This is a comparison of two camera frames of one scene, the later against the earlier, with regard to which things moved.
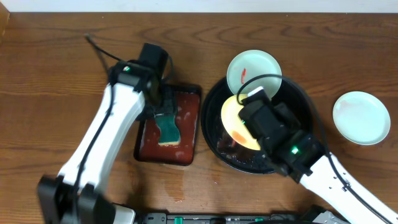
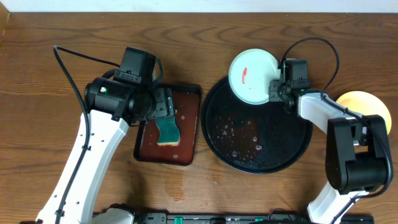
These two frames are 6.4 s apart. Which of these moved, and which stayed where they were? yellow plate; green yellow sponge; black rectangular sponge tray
Moved: yellow plate
Stayed: green yellow sponge; black rectangular sponge tray
